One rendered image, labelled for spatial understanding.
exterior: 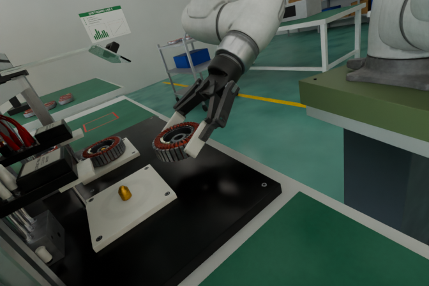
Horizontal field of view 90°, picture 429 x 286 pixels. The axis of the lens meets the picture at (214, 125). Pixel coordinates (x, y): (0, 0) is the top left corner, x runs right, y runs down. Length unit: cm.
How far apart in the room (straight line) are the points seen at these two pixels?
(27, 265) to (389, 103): 59
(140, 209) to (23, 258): 21
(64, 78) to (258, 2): 538
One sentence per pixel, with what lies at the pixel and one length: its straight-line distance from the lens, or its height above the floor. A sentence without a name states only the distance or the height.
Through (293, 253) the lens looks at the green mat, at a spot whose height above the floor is 75.
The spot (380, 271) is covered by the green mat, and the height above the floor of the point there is 75.
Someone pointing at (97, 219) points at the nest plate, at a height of 78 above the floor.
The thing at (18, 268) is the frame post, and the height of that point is 91.
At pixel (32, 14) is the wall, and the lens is 582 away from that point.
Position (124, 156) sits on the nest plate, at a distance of 65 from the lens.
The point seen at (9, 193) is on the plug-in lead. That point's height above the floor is 91.
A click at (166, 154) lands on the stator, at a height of 84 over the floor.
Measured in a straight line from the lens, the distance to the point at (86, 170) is 43.
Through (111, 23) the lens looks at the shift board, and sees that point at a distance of 590.
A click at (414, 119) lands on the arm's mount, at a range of 54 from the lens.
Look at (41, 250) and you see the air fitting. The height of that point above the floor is 81.
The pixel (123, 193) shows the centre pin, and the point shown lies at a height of 80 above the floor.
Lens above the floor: 104
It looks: 25 degrees down
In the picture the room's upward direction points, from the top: 17 degrees counter-clockwise
